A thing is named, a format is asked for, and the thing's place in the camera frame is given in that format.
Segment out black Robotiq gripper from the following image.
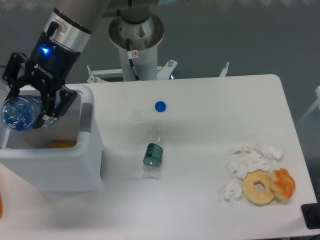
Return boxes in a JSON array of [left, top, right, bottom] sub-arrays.
[[2, 31, 81, 129]]

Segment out blue label plastic bottle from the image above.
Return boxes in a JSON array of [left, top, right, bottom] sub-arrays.
[[0, 95, 43, 132]]

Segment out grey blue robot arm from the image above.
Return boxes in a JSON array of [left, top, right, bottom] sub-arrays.
[[0, 0, 164, 132]]

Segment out orange item in trash can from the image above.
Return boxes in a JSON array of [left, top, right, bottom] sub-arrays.
[[49, 140, 77, 149]]

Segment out white trash can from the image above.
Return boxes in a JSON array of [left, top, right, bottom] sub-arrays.
[[0, 84, 104, 192]]

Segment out white bottle cap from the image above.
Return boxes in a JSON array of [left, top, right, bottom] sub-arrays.
[[131, 112, 142, 122]]

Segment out blue bottle cap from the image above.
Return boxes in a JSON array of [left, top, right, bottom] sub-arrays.
[[154, 101, 167, 113]]

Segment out green label plastic bottle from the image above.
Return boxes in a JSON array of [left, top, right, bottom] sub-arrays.
[[142, 127, 164, 180]]

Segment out orange object at left edge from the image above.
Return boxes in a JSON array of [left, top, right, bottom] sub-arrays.
[[0, 193, 3, 219]]

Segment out small crumpled white tissue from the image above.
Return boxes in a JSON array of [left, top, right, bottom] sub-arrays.
[[222, 179, 243, 207]]

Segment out large crumpled white tissue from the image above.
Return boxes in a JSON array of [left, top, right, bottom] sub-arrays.
[[227, 141, 285, 180]]

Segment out orange glazed twisted pastry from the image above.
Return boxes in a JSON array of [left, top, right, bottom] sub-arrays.
[[269, 168, 296, 201]]

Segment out black device at table corner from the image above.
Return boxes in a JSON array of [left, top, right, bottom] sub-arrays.
[[301, 203, 320, 230]]

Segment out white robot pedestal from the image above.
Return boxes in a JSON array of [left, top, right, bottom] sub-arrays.
[[108, 12, 164, 82]]

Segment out white table frame bracket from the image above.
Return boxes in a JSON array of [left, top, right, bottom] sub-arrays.
[[86, 59, 231, 83]]

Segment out plain ring donut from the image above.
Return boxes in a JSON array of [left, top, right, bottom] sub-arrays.
[[241, 170, 275, 206]]

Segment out white frame at right edge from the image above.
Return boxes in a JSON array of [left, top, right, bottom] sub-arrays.
[[297, 86, 320, 125]]

